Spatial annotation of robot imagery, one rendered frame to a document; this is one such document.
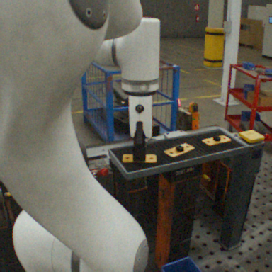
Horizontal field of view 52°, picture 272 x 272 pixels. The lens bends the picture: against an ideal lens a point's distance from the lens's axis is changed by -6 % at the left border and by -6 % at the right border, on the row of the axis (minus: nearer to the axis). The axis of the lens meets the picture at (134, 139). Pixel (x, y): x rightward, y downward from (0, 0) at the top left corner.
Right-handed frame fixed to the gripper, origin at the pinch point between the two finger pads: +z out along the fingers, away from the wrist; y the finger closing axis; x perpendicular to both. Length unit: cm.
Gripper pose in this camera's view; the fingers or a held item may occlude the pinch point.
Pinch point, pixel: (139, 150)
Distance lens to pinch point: 73.4
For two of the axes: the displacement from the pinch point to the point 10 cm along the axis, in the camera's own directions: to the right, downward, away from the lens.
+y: 0.3, -4.2, 9.1
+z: 0.0, 9.1, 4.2
